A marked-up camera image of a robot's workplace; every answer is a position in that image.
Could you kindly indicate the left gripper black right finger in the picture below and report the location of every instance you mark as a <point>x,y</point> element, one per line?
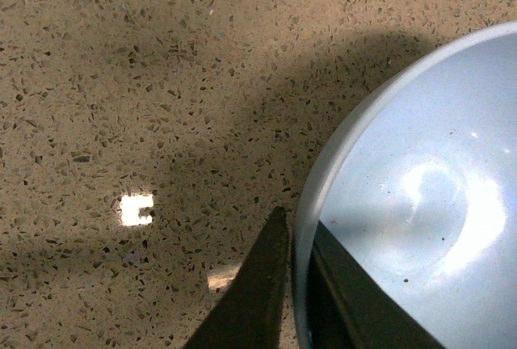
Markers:
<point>347,309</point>

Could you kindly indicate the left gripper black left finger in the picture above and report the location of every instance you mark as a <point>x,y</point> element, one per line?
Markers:
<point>250,312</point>

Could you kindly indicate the blue bowl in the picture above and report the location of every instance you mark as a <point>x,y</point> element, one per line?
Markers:
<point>418,184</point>

